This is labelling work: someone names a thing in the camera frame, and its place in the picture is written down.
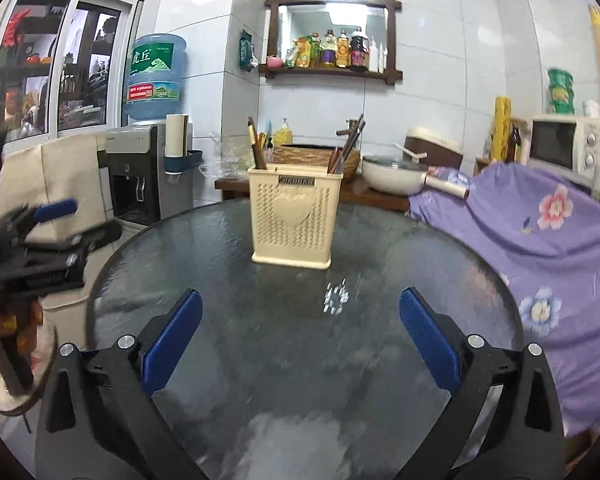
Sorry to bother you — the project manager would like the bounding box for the grey water dispenser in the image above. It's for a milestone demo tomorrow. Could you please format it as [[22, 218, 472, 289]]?
[[104, 122, 194, 228]]

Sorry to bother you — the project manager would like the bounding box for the round glass table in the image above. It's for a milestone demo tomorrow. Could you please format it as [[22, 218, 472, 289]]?
[[86, 200, 522, 479]]

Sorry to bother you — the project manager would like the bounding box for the beige curtain cloth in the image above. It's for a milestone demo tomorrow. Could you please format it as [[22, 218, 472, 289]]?
[[0, 134, 106, 242]]

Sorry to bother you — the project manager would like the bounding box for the white pan with lid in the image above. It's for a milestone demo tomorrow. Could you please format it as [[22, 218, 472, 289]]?
[[360, 154, 472, 201]]

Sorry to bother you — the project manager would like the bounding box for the brown wooden chopstick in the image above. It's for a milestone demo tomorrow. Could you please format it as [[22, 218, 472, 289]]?
[[248, 116, 268, 170]]

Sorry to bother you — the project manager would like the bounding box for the cream plastic utensil holder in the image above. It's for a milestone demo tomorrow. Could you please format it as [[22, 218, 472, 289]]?
[[248, 164, 342, 270]]

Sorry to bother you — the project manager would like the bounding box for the white microwave oven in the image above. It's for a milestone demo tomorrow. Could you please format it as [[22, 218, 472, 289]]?
[[527, 114, 600, 188]]

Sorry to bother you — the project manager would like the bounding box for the black short chopstick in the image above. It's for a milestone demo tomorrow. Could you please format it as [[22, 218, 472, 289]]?
[[340, 115, 365, 172]]

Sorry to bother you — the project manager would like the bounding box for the person left hand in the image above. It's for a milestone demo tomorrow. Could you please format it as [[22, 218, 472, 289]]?
[[0, 300, 43, 356]]

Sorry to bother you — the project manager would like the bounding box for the yellow soap bottle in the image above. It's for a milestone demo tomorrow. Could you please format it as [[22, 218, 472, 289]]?
[[273, 118, 292, 148]]

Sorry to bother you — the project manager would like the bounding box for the round cushioned stool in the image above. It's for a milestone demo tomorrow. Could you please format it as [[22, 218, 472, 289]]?
[[0, 321, 58, 417]]

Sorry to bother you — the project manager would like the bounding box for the yellow wrapped roll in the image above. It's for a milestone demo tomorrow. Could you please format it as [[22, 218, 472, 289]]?
[[491, 96, 512, 162]]

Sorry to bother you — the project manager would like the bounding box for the purple floral cloth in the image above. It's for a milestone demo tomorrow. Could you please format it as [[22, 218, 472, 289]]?
[[410, 162, 600, 437]]

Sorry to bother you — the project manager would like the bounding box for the wooden handled spoon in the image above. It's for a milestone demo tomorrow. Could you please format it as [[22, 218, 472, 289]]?
[[327, 148, 342, 174]]

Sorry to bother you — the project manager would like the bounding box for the blue water jug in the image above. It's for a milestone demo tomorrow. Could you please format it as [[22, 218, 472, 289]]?
[[124, 34, 187, 122]]

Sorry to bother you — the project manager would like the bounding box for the dark soy sauce bottle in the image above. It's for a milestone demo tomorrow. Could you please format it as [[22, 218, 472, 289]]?
[[349, 27, 368, 72]]

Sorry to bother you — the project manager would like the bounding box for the paper cup dispenser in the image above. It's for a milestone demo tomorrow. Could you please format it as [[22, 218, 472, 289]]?
[[163, 114, 202, 176]]

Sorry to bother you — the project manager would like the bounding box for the clear plastic bag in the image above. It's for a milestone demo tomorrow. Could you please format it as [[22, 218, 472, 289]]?
[[200, 132, 254, 180]]

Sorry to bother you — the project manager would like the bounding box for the wooden framed mirror shelf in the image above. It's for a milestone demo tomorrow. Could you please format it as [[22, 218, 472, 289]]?
[[259, 0, 403, 86]]

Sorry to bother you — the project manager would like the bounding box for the green noodle cup stack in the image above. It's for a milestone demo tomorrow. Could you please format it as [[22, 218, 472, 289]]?
[[547, 68, 574, 115]]

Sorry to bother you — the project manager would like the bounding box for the black gold-tipped chopstick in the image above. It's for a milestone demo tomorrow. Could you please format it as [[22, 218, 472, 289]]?
[[248, 117, 262, 169]]

